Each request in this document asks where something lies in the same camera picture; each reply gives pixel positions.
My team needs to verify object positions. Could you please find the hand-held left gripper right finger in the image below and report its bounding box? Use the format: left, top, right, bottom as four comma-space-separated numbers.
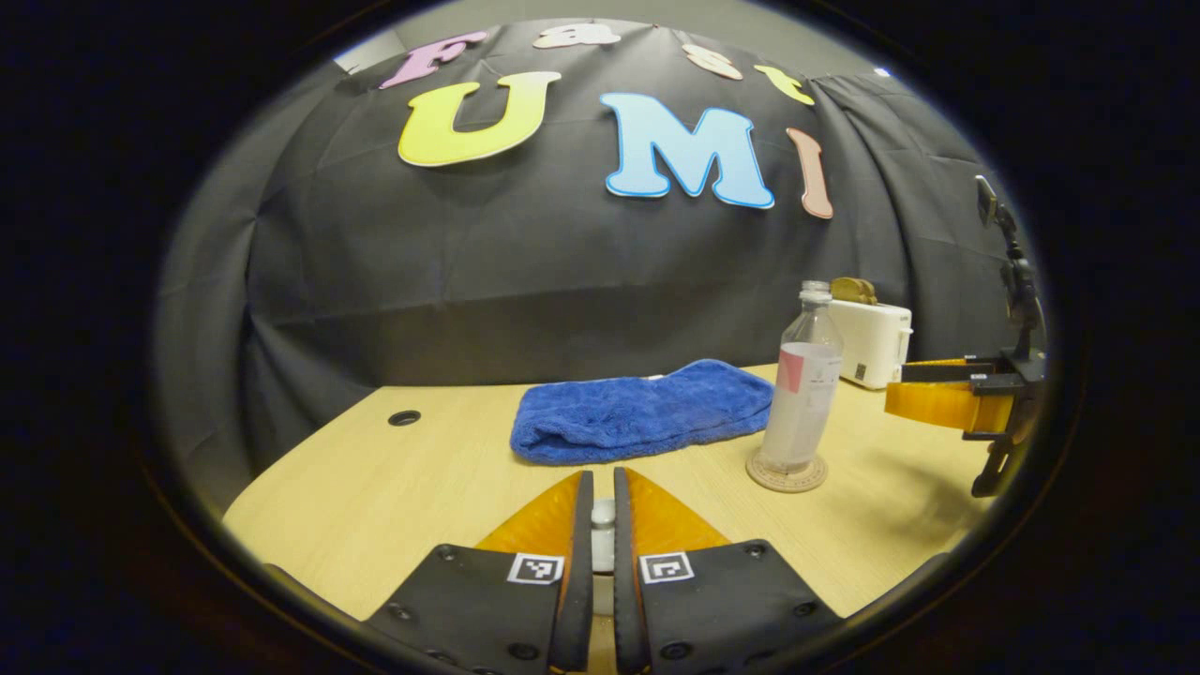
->
612, 466, 845, 675

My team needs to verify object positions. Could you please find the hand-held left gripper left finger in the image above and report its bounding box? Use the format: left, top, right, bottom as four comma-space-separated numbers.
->
366, 469, 595, 675

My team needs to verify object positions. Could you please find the clear plastic water bottle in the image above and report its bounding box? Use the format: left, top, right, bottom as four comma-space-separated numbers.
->
757, 279, 845, 474

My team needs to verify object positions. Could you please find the round wooden coaster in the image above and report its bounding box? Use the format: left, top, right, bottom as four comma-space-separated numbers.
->
746, 450, 830, 494

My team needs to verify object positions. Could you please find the white toaster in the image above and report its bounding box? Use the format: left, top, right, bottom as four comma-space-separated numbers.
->
828, 298, 914, 391

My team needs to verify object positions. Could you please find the blue towel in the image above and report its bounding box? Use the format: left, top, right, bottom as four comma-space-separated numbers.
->
510, 359, 775, 466

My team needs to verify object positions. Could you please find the black backdrop cloth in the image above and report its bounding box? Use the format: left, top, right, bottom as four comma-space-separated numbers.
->
155, 19, 1042, 507

